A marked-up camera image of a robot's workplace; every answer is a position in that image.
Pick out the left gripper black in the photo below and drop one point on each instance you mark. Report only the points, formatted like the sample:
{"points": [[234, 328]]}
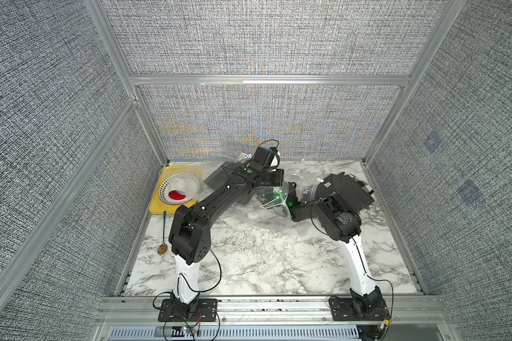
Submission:
{"points": [[278, 177]]}

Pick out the clear plastic vacuum bag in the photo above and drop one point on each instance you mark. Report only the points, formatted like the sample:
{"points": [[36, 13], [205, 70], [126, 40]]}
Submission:
{"points": [[264, 207]]}

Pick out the black shirt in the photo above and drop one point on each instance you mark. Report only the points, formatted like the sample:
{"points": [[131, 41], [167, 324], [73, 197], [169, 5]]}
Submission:
{"points": [[350, 189]]}

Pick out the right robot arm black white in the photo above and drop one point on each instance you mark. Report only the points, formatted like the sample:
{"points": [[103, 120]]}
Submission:
{"points": [[337, 219]]}

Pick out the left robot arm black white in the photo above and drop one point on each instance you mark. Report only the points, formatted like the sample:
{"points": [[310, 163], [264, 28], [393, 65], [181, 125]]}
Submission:
{"points": [[190, 232]]}

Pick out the white patterned bowl red inside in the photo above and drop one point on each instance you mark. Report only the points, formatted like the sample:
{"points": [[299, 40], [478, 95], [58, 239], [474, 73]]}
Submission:
{"points": [[179, 188]]}

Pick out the yellow plastic tray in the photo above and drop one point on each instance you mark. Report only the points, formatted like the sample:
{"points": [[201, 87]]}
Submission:
{"points": [[157, 207]]}

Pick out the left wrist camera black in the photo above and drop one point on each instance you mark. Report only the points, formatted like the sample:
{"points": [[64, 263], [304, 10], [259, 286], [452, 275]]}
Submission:
{"points": [[265, 158]]}

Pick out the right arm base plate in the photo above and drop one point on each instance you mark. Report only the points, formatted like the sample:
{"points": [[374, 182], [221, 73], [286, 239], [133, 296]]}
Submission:
{"points": [[344, 309]]}

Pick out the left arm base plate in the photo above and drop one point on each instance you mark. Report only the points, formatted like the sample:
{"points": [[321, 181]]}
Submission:
{"points": [[201, 309]]}

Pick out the white slotted cable duct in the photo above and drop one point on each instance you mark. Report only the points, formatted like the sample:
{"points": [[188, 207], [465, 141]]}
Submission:
{"points": [[237, 332]]}

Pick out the front aluminium rail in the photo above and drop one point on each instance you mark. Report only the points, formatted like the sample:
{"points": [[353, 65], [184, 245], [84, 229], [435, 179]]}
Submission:
{"points": [[273, 310]]}

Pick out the aluminium frame of enclosure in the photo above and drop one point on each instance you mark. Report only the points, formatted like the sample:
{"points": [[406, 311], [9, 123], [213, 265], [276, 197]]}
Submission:
{"points": [[446, 163]]}

